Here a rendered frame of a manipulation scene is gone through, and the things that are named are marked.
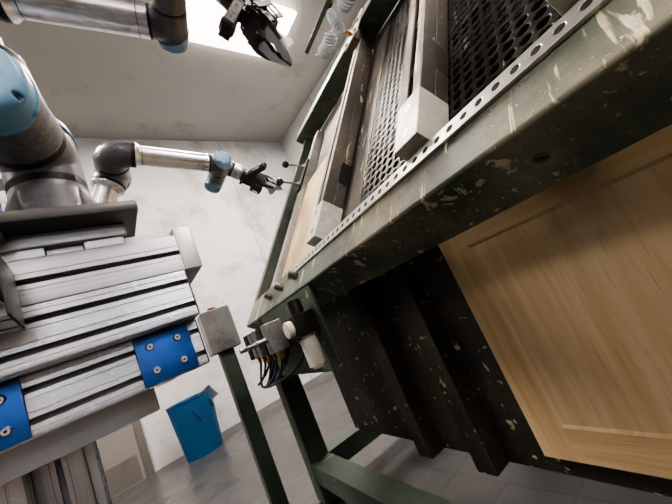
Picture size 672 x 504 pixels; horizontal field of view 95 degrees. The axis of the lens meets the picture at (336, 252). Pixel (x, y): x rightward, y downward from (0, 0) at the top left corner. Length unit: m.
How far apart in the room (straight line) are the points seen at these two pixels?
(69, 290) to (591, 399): 0.92
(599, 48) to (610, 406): 0.59
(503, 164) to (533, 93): 0.08
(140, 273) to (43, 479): 0.42
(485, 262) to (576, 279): 0.16
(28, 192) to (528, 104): 0.74
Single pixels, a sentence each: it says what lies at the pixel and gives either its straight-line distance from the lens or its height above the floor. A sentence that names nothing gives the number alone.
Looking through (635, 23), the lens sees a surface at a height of 0.83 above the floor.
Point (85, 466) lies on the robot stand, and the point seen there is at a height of 0.64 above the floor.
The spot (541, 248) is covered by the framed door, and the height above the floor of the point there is 0.67.
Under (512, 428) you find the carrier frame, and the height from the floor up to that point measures 0.29.
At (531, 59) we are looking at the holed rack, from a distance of 0.46.
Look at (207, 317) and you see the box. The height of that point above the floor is 0.90.
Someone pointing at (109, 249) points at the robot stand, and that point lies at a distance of 0.67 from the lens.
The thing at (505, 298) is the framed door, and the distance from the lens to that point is 0.76.
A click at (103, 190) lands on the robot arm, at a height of 1.48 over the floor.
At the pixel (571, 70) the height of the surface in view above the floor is 0.84.
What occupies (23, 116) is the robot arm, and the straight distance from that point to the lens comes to 0.67.
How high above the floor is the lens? 0.72
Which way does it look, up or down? 10 degrees up
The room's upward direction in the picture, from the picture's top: 24 degrees counter-clockwise
